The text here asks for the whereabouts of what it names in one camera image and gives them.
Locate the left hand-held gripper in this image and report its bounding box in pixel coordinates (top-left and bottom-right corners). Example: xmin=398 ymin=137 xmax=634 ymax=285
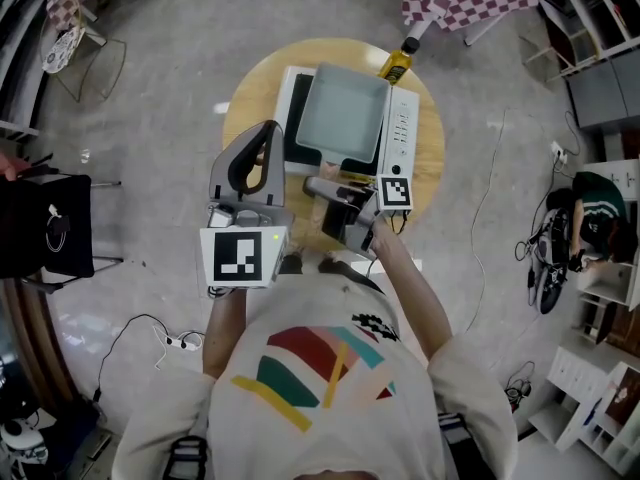
xmin=199 ymin=120 xmax=297 ymax=290

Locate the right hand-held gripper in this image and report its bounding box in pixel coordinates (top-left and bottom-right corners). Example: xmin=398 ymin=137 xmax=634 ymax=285
xmin=303 ymin=173 xmax=415 ymax=263

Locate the grey square frying pan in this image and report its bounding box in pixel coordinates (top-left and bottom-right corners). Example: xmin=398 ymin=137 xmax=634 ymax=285
xmin=294 ymin=62 xmax=391 ymax=182

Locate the white induction stove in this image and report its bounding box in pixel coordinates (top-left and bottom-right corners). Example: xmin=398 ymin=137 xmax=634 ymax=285
xmin=272 ymin=65 xmax=421 ymax=178

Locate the person's right forearm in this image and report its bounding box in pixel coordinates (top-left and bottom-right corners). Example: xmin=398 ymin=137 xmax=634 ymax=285
xmin=371 ymin=216 xmax=454 ymax=365

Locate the person's left forearm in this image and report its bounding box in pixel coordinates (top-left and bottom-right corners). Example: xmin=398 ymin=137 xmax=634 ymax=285
xmin=201 ymin=285 xmax=251 ymax=380

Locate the person's dark shoe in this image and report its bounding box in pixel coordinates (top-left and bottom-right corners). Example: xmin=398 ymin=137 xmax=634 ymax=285
xmin=318 ymin=257 xmax=352 ymax=277
xmin=278 ymin=251 xmax=305 ymax=276

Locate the yellow oil bottle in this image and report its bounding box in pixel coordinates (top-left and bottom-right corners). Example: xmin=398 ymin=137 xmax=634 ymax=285
xmin=377 ymin=36 xmax=421 ymax=86

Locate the white table leg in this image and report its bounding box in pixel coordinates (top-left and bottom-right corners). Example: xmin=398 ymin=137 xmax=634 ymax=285
xmin=407 ymin=17 xmax=432 ymax=49

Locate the white printed t-shirt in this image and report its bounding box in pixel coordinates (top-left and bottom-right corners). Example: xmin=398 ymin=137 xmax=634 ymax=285
xmin=112 ymin=266 xmax=519 ymax=480

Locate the black machine on floor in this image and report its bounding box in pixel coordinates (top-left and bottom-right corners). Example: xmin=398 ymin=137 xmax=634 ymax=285
xmin=527 ymin=206 xmax=574 ymax=315

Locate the grey cabinet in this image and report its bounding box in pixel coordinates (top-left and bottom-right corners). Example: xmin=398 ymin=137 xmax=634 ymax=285
xmin=565 ymin=58 xmax=640 ymax=130

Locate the white shelf unit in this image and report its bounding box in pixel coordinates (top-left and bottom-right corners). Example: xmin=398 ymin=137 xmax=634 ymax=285
xmin=522 ymin=0 xmax=640 ymax=82
xmin=527 ymin=345 xmax=640 ymax=477

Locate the long white floor cable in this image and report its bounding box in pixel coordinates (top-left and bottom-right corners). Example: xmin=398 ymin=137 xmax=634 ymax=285
xmin=463 ymin=107 xmax=566 ymax=334

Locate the wire chair with patterned cushion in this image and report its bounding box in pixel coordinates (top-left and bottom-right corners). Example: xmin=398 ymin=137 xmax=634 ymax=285
xmin=38 ymin=0 xmax=128 ymax=103

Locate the black floor cable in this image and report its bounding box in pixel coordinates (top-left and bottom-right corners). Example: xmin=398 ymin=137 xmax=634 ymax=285
xmin=92 ymin=312 xmax=207 ymax=403

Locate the black harness strap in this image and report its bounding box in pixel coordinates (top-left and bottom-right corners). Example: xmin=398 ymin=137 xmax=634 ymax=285
xmin=168 ymin=435 xmax=209 ymax=480
xmin=437 ymin=411 xmax=482 ymax=480

